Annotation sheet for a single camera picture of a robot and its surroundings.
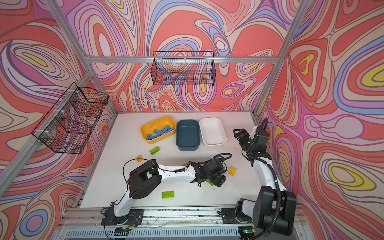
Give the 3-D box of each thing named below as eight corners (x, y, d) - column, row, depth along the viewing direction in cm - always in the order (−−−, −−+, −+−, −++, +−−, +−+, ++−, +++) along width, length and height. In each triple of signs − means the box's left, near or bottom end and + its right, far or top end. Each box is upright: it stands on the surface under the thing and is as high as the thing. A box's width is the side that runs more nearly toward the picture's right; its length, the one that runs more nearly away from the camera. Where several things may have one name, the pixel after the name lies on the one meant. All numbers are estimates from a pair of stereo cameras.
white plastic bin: (200, 148, 100) (200, 143, 96) (199, 122, 115) (199, 117, 111) (226, 148, 100) (227, 143, 96) (221, 122, 115) (222, 117, 111)
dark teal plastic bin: (175, 150, 99) (174, 146, 94) (177, 124, 113) (176, 119, 109) (200, 150, 99) (200, 146, 94) (199, 124, 113) (199, 119, 109)
